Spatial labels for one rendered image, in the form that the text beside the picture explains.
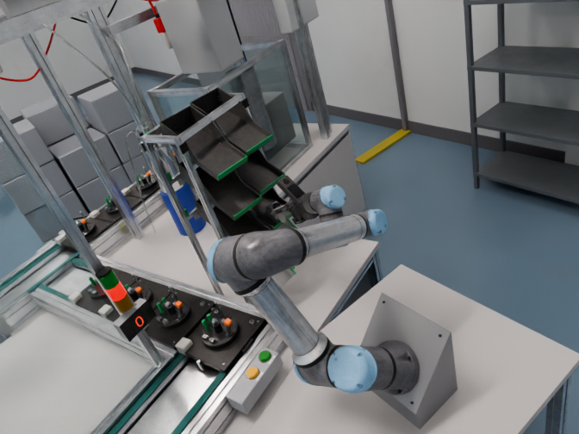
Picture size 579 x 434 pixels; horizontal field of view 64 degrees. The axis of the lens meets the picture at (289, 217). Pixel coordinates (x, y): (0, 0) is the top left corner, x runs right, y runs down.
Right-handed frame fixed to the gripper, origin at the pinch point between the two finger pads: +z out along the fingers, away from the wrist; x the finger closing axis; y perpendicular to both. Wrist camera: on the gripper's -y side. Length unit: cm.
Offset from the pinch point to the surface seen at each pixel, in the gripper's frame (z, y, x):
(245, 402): -12, 43, -52
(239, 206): -2.8, -8.3, -15.8
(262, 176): 2.1, -12.4, 0.2
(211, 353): 9, 31, -48
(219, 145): -4.3, -29.4, -11.3
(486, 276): 47, 115, 122
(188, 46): 74, -85, 38
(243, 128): -1.6, -30.8, 1.5
